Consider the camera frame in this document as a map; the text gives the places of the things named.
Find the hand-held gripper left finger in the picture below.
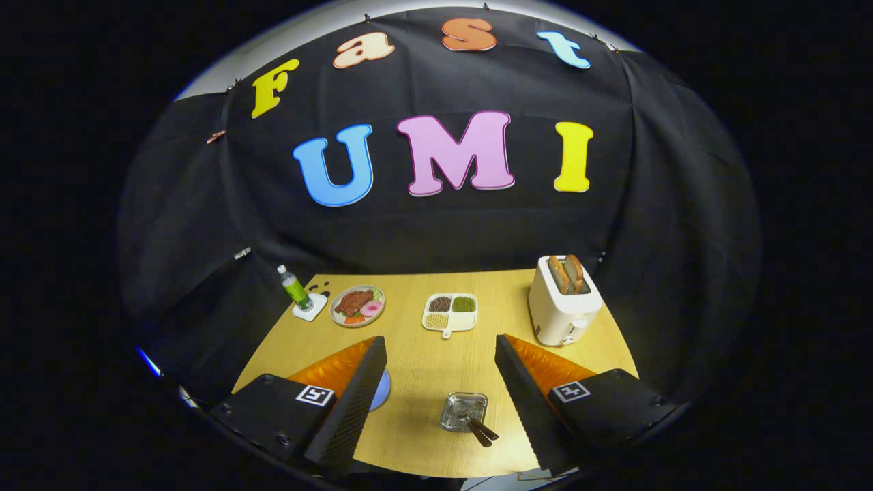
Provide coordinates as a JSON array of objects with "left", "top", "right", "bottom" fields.
[{"left": 208, "top": 335, "right": 388, "bottom": 481}]

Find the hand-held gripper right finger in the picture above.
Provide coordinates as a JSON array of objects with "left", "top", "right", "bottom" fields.
[{"left": 494, "top": 333, "right": 679, "bottom": 478}]

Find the metal spoon with dark handle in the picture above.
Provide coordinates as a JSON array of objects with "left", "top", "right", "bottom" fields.
[{"left": 453, "top": 400, "right": 493, "bottom": 449}]

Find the blue round plate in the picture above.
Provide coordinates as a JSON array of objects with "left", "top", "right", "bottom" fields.
[{"left": 368, "top": 369, "right": 392, "bottom": 412}]

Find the metal drain basket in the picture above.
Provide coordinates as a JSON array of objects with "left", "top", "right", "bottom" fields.
[{"left": 440, "top": 391, "right": 489, "bottom": 434}]

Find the beige plate with food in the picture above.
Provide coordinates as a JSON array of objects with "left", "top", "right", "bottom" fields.
[{"left": 329, "top": 284, "right": 386, "bottom": 329}]

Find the white toaster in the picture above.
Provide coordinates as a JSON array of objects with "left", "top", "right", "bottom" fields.
[{"left": 528, "top": 255, "right": 604, "bottom": 347}]

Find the white square coaster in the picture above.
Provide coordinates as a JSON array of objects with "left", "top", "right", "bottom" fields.
[{"left": 292, "top": 293, "right": 329, "bottom": 323}]

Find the white divided dish with beans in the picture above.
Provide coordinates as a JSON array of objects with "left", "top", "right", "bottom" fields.
[{"left": 421, "top": 293, "right": 478, "bottom": 340}]

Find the brown meat piece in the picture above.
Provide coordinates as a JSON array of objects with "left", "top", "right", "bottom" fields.
[{"left": 334, "top": 289, "right": 374, "bottom": 317}]

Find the green label plastic bottle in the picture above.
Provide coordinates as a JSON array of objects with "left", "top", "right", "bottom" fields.
[{"left": 277, "top": 265, "right": 314, "bottom": 312}]

